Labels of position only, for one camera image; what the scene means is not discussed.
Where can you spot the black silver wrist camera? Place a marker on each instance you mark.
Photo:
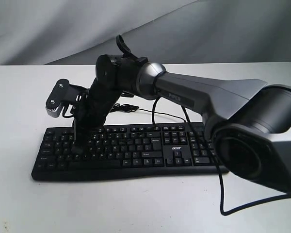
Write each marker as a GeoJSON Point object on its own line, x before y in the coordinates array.
{"type": "Point", "coordinates": [62, 96]}

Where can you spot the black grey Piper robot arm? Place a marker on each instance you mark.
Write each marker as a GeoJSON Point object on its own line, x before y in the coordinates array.
{"type": "Point", "coordinates": [245, 119]}

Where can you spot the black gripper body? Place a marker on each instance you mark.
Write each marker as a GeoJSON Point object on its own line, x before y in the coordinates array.
{"type": "Point", "coordinates": [93, 110]}

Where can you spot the black acer keyboard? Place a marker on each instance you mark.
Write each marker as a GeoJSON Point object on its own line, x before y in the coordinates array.
{"type": "Point", "coordinates": [119, 152]}

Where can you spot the grey backdrop cloth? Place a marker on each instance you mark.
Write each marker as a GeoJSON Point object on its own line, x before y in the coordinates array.
{"type": "Point", "coordinates": [77, 32]}

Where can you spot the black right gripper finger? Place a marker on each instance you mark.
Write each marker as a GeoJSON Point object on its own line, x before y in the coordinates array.
{"type": "Point", "coordinates": [81, 146]}

